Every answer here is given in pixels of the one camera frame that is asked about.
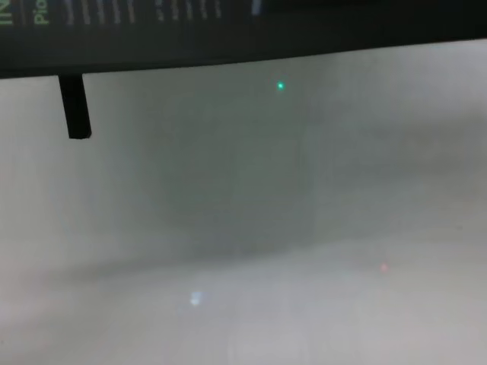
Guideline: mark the black tape frame outline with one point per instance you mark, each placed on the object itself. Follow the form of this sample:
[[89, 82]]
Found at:
[[77, 114]]

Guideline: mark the black company introduction poster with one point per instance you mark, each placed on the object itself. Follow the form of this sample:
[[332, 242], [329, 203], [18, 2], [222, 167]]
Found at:
[[160, 42]]

